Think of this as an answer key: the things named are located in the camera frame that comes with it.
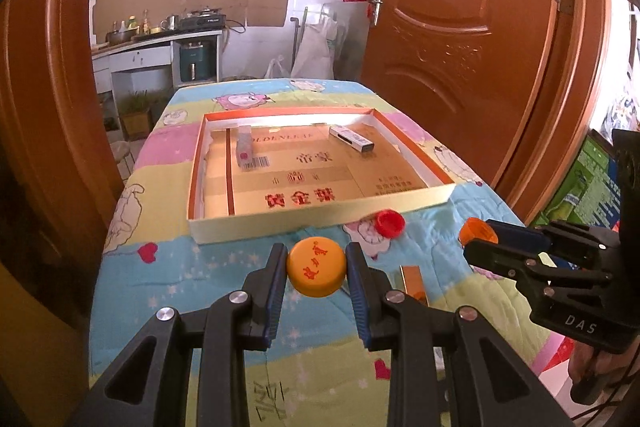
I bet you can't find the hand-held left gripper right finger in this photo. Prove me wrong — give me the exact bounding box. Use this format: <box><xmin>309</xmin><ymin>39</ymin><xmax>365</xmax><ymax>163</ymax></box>
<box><xmin>345</xmin><ymin>242</ymin><xmax>576</xmax><ymax>427</ymax></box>

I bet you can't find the shallow cardboard box tray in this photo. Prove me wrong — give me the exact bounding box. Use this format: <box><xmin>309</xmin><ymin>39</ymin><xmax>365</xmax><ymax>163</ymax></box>
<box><xmin>187</xmin><ymin>107</ymin><xmax>457</xmax><ymax>246</ymax></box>

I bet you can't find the stack of printed cartons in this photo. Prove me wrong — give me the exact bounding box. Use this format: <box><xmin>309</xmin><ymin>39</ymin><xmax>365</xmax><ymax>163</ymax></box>
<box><xmin>532</xmin><ymin>129</ymin><xmax>626</xmax><ymax>233</ymax></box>

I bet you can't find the green air fryer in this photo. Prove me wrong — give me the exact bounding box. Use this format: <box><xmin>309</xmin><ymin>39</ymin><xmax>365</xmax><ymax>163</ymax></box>
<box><xmin>180</xmin><ymin>42</ymin><xmax>217</xmax><ymax>84</ymax></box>

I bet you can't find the yellow bottle cap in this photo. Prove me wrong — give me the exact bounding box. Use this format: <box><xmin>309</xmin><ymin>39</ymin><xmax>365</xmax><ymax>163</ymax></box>
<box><xmin>286</xmin><ymin>237</ymin><xmax>348</xmax><ymax>299</ymax></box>

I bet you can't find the white kitchen counter cabinet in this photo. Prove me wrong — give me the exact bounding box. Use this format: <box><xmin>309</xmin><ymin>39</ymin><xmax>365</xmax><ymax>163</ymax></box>
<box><xmin>91</xmin><ymin>29</ymin><xmax>223</xmax><ymax>95</ymax></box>

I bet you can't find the gold rectangular box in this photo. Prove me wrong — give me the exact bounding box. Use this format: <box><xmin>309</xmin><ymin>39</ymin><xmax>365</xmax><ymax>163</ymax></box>
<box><xmin>399</xmin><ymin>265</ymin><xmax>431</xmax><ymax>305</ymax></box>

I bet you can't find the colourful wall poster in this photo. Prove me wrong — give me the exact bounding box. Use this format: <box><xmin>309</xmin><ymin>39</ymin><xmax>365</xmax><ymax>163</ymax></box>
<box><xmin>600</xmin><ymin>77</ymin><xmax>640</xmax><ymax>142</ymax></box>

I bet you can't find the large white sack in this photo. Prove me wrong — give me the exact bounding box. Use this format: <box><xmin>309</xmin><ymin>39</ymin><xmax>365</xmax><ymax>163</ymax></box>
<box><xmin>291</xmin><ymin>18</ymin><xmax>338</xmax><ymax>80</ymax></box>

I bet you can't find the orange bottle cap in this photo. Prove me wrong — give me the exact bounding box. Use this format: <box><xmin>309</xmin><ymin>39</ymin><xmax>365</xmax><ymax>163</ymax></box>
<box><xmin>458</xmin><ymin>217</ymin><xmax>499</xmax><ymax>247</ymax></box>

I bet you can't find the person's right hand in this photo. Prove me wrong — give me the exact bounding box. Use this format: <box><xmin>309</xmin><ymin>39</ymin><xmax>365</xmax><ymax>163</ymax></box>
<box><xmin>569</xmin><ymin>341</ymin><xmax>608</xmax><ymax>383</ymax></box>

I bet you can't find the black gas stove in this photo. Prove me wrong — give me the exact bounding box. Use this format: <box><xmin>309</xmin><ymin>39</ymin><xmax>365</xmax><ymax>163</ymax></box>
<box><xmin>178</xmin><ymin>8</ymin><xmax>228</xmax><ymax>32</ymax></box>

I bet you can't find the red bottle cap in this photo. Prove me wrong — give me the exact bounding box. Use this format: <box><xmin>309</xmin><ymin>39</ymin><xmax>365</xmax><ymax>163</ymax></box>
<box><xmin>375</xmin><ymin>210</ymin><xmax>407</xmax><ymax>238</ymax></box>

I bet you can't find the brown wooden door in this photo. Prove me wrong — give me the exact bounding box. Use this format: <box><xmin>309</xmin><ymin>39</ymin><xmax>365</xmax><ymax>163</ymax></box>
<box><xmin>361</xmin><ymin>0</ymin><xmax>561</xmax><ymax>218</ymax></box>

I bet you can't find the white and black box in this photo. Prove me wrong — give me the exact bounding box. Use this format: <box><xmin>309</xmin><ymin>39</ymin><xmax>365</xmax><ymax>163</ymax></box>
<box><xmin>328</xmin><ymin>125</ymin><xmax>375</xmax><ymax>155</ymax></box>

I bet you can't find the cartoon printed blanket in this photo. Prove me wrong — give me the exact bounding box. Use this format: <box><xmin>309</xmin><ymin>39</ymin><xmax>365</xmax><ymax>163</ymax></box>
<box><xmin>89</xmin><ymin>78</ymin><xmax>576</xmax><ymax>427</ymax></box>

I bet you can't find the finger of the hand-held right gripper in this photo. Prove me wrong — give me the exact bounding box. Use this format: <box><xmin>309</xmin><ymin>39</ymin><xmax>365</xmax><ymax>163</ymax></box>
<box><xmin>486</xmin><ymin>218</ymin><xmax>621</xmax><ymax>254</ymax></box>
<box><xmin>462</xmin><ymin>239</ymin><xmax>613</xmax><ymax>294</ymax></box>

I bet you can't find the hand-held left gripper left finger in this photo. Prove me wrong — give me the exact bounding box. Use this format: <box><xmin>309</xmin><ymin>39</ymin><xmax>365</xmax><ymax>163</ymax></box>
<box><xmin>65</xmin><ymin>243</ymin><xmax>290</xmax><ymax>427</ymax></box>

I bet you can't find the wooden plant crate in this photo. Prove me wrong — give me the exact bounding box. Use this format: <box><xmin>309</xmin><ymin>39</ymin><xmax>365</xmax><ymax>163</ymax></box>
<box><xmin>117</xmin><ymin>91</ymin><xmax>153</xmax><ymax>142</ymax></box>

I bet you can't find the small white plastic bag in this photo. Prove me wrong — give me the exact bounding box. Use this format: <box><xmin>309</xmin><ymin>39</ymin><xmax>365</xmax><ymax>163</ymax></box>
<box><xmin>263</xmin><ymin>57</ymin><xmax>291</xmax><ymax>78</ymax></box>

